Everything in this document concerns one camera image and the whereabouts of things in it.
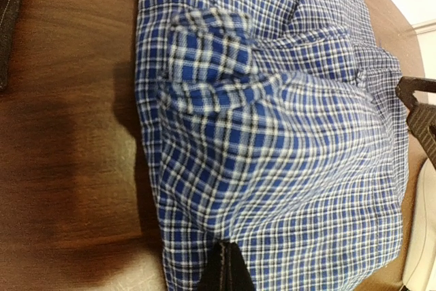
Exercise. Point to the blue plaid long sleeve shirt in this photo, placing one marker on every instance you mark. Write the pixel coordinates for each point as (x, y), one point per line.
(274, 125)

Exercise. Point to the white plastic bin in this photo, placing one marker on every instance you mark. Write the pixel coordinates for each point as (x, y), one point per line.
(419, 271)

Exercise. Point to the dark folded shirt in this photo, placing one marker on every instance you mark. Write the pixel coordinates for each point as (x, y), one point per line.
(9, 15)

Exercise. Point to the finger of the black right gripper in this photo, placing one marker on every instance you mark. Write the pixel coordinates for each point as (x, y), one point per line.
(421, 117)

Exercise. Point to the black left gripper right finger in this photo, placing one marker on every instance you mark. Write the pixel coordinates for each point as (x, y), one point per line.
(236, 274)

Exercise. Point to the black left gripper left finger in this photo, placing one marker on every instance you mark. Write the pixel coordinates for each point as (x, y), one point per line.
(214, 274)

